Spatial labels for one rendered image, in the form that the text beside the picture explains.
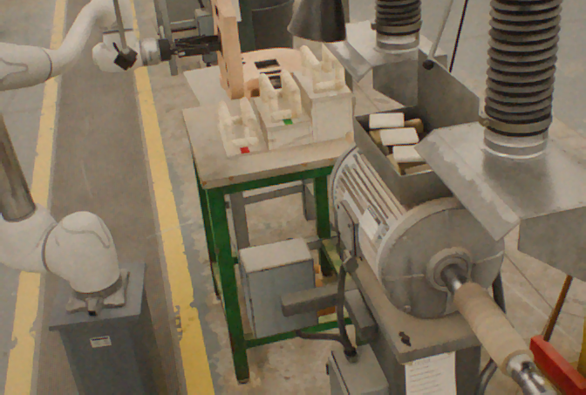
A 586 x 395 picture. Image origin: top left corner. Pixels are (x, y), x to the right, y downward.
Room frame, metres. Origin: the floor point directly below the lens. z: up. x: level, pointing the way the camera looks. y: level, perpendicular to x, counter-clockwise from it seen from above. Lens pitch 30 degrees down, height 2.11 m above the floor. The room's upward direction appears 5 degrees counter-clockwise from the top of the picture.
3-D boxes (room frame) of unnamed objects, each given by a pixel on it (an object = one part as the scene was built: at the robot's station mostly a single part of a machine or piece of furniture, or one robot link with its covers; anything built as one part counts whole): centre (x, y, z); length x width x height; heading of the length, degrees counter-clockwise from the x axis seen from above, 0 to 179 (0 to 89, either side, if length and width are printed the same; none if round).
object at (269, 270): (1.34, 0.03, 0.99); 0.24 x 0.21 x 0.26; 12
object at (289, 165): (2.47, 0.09, 0.55); 0.62 x 0.58 x 0.76; 12
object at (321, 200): (2.79, -0.10, 0.45); 0.05 x 0.05 x 0.90; 12
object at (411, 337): (1.24, -0.24, 1.11); 0.36 x 0.24 x 0.04; 12
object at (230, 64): (2.40, 0.19, 1.32); 0.35 x 0.04 x 0.40; 11
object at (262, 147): (2.40, 0.19, 0.94); 0.27 x 0.15 x 0.01; 12
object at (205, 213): (2.69, 0.39, 0.45); 0.05 x 0.05 x 0.90; 12
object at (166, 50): (2.37, 0.38, 1.30); 0.09 x 0.08 x 0.07; 101
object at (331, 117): (2.45, -0.12, 1.02); 0.27 x 0.15 x 0.17; 12
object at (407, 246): (1.30, -0.22, 1.25); 0.41 x 0.27 x 0.26; 12
